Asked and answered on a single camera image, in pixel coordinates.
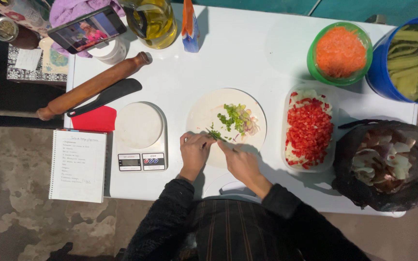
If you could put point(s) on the purple cloth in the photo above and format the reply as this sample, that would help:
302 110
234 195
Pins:
69 14

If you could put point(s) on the bunch of green herbs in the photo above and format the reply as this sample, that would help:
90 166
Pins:
216 136

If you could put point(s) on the small jar with metal lid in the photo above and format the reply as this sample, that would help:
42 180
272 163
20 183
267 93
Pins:
7 31

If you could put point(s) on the orange and blue carton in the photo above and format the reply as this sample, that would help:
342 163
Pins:
190 27

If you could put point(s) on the pile of chopped green onion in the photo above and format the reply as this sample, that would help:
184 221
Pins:
238 118

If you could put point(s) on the patterned side table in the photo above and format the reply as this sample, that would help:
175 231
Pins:
35 61

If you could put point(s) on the person's left hand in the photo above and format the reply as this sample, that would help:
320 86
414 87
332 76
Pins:
193 154

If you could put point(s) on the black bag of vegetable scraps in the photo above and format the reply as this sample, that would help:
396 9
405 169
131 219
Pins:
390 165

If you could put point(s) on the smartphone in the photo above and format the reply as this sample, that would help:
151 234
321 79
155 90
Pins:
87 30

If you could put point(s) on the white paper note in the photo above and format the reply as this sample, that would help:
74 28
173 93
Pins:
28 59

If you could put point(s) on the green bowl of grated carrot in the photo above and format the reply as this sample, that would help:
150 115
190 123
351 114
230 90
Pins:
339 52

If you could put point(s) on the white digital kitchen scale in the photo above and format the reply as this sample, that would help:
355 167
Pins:
140 137

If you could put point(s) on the person's right hand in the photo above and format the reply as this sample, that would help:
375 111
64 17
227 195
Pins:
242 164

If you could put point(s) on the clear container of chopped vegetables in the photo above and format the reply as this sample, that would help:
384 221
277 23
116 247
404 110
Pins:
308 132

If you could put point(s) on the glass bottle of oil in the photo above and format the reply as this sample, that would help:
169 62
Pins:
152 21

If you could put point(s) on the spiral notebook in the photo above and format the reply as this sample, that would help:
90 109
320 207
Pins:
77 166

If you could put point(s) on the kitchen knife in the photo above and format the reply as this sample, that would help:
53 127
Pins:
213 134

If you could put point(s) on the round white cutting board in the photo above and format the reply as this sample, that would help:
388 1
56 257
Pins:
214 119

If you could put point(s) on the red silicone scraper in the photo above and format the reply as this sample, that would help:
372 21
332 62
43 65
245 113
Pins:
94 119

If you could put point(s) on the person's striped apron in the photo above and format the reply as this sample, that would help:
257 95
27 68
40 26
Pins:
238 232

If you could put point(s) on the blue bucket of green strips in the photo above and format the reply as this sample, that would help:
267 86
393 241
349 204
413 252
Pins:
408 60

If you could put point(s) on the black spatula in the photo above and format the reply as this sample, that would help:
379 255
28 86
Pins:
107 96

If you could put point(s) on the white cup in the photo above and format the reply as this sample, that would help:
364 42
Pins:
109 52

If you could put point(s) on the wooden rolling pin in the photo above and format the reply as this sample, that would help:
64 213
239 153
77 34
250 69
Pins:
93 86

